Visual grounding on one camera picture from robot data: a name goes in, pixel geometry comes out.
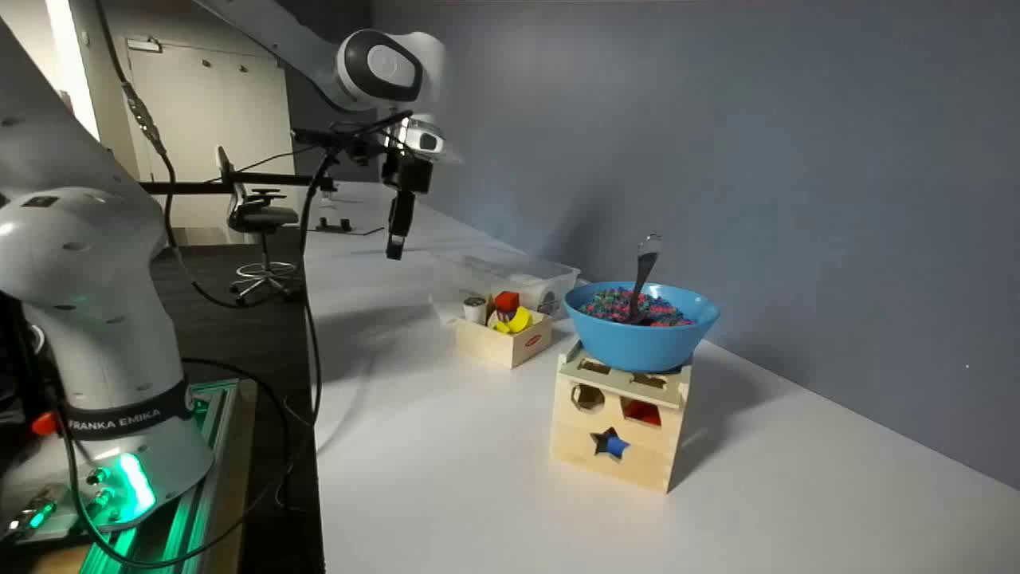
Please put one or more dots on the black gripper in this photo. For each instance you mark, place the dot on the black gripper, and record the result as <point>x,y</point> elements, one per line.
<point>413,177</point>

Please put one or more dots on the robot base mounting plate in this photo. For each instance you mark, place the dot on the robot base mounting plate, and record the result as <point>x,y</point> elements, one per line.
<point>73,508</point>

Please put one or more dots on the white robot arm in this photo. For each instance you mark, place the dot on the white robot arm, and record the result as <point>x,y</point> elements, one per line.
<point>79,237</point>

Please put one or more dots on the clear plastic container box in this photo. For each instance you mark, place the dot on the clear plastic container box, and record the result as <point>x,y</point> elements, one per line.
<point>537,283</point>

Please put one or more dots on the wooden shape sorter box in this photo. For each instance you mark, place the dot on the wooden shape sorter box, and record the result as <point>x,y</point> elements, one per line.
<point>618,421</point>

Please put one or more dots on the small cup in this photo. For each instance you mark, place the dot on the small cup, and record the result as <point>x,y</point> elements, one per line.
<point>476,310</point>

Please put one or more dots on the black office chair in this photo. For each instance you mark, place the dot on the black office chair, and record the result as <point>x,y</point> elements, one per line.
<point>257,212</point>

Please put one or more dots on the wooden tray with blocks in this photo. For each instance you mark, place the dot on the wooden tray with blocks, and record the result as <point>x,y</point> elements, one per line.
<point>507,335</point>

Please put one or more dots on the metal spoon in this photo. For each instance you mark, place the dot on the metal spoon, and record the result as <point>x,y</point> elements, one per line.
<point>644,265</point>

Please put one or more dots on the blue bowl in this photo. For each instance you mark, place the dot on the blue bowl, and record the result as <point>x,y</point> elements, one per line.
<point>668,331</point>

